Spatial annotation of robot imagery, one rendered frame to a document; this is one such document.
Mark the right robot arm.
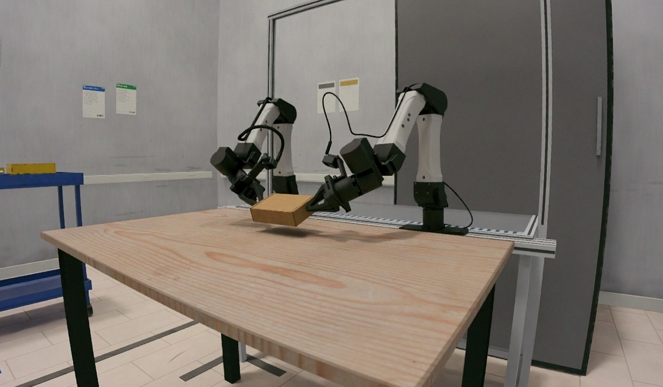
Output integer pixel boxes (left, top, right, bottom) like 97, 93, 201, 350
210, 98, 299, 195

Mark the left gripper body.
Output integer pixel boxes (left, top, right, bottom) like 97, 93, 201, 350
324, 154, 364, 213

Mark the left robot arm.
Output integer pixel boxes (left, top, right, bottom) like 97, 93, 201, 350
340, 83, 468, 235

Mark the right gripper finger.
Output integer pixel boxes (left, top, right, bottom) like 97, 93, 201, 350
245, 185, 263, 205
239, 181, 262, 205

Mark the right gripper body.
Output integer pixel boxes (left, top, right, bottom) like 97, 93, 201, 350
230, 160, 264, 197

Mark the brown cardboard box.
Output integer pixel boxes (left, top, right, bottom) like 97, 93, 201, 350
250, 193, 314, 227

